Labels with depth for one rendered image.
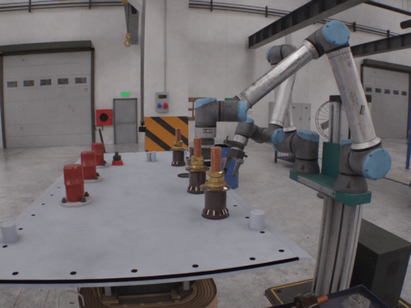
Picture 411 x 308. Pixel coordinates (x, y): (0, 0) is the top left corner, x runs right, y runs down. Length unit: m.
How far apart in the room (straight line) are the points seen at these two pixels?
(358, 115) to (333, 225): 0.96
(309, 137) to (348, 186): 0.50
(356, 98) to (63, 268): 1.24
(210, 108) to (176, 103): 5.07
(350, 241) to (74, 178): 1.56
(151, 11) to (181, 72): 1.47
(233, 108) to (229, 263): 0.74
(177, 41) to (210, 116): 5.27
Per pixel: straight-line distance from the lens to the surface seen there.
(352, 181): 1.59
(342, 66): 1.36
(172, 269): 0.63
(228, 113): 1.23
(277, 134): 1.73
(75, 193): 1.06
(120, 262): 0.66
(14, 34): 16.20
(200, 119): 1.23
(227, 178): 6.18
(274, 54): 2.01
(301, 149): 1.96
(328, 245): 2.19
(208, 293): 1.06
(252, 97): 1.38
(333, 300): 1.42
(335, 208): 2.09
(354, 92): 1.37
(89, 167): 1.37
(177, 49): 6.40
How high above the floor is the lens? 1.68
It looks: 9 degrees down
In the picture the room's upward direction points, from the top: straight up
